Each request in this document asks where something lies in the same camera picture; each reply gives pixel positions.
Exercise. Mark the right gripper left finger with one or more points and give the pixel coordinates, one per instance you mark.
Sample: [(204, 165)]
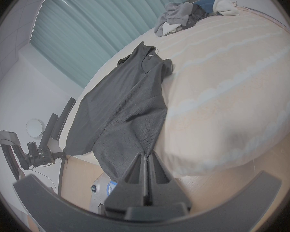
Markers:
[(123, 197)]

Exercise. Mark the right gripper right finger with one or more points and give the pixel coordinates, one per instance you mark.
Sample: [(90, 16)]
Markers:
[(169, 192)]

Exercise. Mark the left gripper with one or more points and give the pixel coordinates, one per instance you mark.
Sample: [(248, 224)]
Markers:
[(48, 157)]

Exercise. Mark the black T-shirt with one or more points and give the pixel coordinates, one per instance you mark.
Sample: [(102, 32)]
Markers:
[(125, 100)]

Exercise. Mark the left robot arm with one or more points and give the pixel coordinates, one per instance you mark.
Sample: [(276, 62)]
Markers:
[(8, 138)]

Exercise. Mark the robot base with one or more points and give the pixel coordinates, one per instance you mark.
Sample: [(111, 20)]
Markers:
[(101, 199)]

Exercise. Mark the bed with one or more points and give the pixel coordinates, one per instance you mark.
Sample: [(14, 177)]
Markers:
[(220, 93)]

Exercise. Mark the pile of clothes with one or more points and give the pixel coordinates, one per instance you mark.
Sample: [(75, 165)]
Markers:
[(176, 11)]

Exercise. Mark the round white mirror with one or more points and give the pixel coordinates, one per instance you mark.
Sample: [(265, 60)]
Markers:
[(34, 128)]

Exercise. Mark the black chest of drawers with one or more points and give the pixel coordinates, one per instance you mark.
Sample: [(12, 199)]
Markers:
[(67, 110)]

